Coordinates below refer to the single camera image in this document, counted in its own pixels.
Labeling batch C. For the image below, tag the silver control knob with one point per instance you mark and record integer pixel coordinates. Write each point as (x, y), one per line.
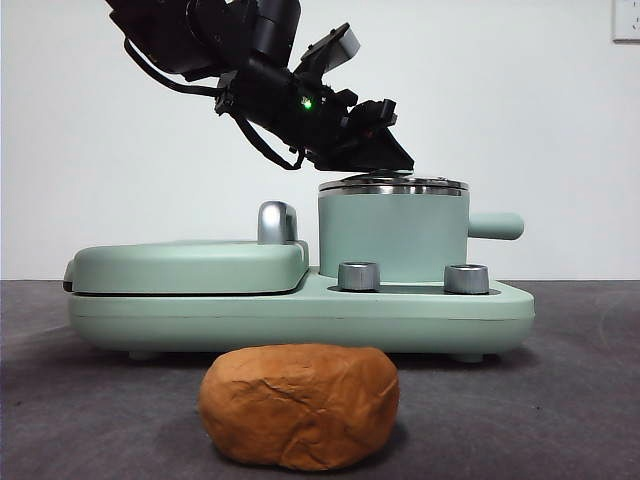
(357, 277)
(466, 280)

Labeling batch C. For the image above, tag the pale grey left wrist camera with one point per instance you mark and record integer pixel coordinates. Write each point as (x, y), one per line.
(346, 46)

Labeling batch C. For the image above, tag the glass lid with green knob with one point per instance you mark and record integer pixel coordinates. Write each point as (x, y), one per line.
(430, 186)

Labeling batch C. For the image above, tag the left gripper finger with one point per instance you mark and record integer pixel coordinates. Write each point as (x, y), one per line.
(372, 155)

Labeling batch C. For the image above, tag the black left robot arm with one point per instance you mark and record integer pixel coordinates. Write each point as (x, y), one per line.
(270, 95)

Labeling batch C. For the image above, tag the mint green steamer pot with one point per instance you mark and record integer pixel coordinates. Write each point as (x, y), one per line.
(395, 230)

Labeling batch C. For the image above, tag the white wall socket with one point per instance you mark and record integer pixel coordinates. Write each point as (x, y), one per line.
(627, 22)

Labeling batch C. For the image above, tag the mint green breakfast machine base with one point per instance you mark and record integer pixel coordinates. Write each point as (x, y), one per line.
(300, 315)

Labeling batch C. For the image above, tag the mint green hinged grill cover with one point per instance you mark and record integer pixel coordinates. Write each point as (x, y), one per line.
(190, 265)

